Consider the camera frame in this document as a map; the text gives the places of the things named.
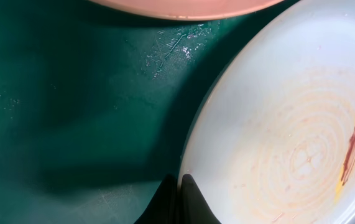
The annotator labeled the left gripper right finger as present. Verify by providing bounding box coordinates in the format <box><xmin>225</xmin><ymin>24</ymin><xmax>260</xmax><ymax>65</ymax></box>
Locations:
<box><xmin>180</xmin><ymin>174</ymin><xmax>221</xmax><ymax>224</ymax></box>

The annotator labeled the teal plastic tray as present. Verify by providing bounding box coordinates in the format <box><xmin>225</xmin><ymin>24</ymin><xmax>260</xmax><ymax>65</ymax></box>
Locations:
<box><xmin>0</xmin><ymin>1</ymin><xmax>292</xmax><ymax>223</ymax></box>

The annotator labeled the light blue plate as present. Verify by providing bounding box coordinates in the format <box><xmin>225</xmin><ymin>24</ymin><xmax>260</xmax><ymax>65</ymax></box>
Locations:
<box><xmin>180</xmin><ymin>0</ymin><xmax>355</xmax><ymax>223</ymax></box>

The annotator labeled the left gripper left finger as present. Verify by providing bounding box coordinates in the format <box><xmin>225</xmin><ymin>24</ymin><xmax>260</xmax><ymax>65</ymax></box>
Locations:
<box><xmin>134</xmin><ymin>175</ymin><xmax>177</xmax><ymax>224</ymax></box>

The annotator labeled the white pink plate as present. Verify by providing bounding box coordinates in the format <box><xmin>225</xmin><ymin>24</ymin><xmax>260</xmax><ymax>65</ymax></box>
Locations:
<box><xmin>91</xmin><ymin>0</ymin><xmax>282</xmax><ymax>21</ymax></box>

